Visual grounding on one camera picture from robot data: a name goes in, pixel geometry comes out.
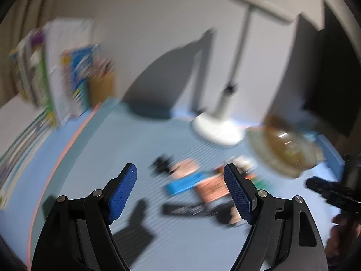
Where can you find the brown transparent bowl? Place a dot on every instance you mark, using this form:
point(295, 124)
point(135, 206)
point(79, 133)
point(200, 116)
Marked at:
point(291, 147)

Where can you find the green toy piece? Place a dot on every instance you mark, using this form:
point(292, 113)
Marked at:
point(262, 184)

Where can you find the person right hand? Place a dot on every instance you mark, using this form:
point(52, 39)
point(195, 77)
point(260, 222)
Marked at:
point(343, 237)

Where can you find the black small toy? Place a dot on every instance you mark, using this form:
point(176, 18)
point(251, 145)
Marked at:
point(162, 164)

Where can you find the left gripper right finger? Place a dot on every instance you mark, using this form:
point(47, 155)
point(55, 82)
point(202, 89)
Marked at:
point(242, 191)

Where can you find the stack of books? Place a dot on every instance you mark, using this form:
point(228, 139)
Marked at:
point(30, 73)

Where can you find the black bar object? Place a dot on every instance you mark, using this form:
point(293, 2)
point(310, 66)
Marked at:
point(186, 210)

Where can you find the brown cardboard pen holder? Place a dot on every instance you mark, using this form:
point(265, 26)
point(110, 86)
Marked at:
point(101, 81)

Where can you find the round face toy head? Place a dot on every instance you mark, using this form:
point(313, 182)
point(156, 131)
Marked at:
point(228, 215)

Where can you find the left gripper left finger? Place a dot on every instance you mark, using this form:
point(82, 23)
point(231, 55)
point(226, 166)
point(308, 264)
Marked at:
point(120, 191)

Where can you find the blue cover book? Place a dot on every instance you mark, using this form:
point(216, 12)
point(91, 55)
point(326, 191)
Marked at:
point(76, 66)

